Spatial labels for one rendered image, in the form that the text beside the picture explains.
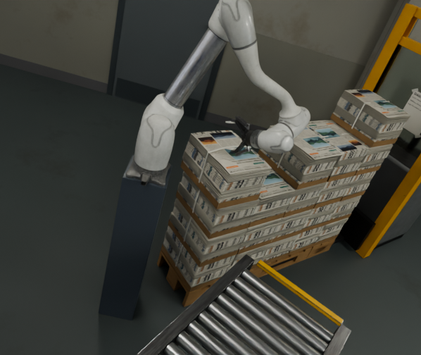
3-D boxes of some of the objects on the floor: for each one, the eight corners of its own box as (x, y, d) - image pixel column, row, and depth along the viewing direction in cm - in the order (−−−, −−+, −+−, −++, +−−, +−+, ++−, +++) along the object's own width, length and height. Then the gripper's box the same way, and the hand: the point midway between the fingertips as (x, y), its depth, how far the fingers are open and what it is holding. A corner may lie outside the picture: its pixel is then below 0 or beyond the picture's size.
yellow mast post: (303, 202, 385) (405, 3, 282) (309, 200, 390) (412, 4, 288) (310, 208, 380) (417, 7, 277) (315, 206, 385) (423, 8, 282)
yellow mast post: (355, 251, 346) (496, 39, 243) (361, 248, 351) (502, 41, 248) (362, 258, 340) (511, 46, 238) (369, 256, 346) (516, 46, 243)
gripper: (250, 113, 188) (221, 110, 205) (249, 165, 194) (222, 159, 211) (262, 112, 193) (233, 110, 209) (260, 163, 198) (233, 157, 215)
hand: (229, 134), depth 209 cm, fingers open, 13 cm apart
